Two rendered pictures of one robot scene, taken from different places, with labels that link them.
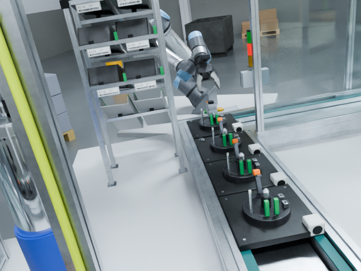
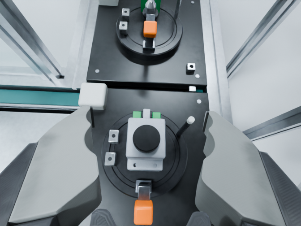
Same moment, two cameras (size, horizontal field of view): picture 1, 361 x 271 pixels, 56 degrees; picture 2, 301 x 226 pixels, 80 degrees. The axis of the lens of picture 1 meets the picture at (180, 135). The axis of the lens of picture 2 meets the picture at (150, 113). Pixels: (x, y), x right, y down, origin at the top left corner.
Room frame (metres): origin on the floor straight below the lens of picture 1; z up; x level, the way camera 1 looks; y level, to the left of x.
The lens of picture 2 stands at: (1.61, -0.17, 1.29)
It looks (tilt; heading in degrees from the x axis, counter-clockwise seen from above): 71 degrees down; 178
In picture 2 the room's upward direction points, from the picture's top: 8 degrees clockwise
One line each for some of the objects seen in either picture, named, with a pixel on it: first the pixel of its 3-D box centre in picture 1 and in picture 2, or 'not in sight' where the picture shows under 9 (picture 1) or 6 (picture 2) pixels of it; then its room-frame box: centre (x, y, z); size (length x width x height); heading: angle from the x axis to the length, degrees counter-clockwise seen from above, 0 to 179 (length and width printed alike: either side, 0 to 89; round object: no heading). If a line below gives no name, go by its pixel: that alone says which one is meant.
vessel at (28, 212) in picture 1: (21, 151); not in sight; (0.73, 0.37, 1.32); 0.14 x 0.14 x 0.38
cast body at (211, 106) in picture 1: (211, 108); (146, 135); (1.56, -0.17, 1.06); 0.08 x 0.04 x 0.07; 4
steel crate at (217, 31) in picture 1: (210, 37); not in sight; (8.65, -1.13, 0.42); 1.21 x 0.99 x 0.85; 155
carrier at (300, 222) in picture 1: (266, 199); not in sight; (0.83, -0.22, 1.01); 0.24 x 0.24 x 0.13; 4
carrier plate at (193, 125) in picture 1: (213, 126); (144, 153); (1.57, -0.17, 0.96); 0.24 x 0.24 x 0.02; 4
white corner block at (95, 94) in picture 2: (237, 128); (94, 97); (1.48, -0.28, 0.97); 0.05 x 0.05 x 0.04; 4
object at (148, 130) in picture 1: (202, 113); not in sight; (2.10, -0.16, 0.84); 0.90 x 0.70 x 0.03; 66
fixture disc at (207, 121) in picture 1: (213, 122); (144, 152); (1.57, -0.17, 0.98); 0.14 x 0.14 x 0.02
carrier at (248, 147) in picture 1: (225, 136); (150, 17); (1.32, -0.19, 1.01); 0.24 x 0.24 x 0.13; 4
